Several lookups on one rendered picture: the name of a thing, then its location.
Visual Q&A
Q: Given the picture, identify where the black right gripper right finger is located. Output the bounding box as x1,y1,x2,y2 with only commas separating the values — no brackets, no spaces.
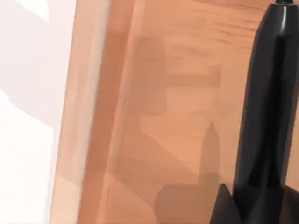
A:
279,186,299,224

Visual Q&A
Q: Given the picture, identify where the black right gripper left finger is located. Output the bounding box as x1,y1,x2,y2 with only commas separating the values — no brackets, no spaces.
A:
208,183,244,224

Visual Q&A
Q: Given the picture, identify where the long black handle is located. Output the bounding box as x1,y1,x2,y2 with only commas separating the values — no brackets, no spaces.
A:
232,0,299,224

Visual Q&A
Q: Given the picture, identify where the wooden door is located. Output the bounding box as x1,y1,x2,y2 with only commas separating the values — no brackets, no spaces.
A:
93,0,299,224

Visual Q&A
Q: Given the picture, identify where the wooden cupboard frame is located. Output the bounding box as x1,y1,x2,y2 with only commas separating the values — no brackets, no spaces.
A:
48,0,141,224

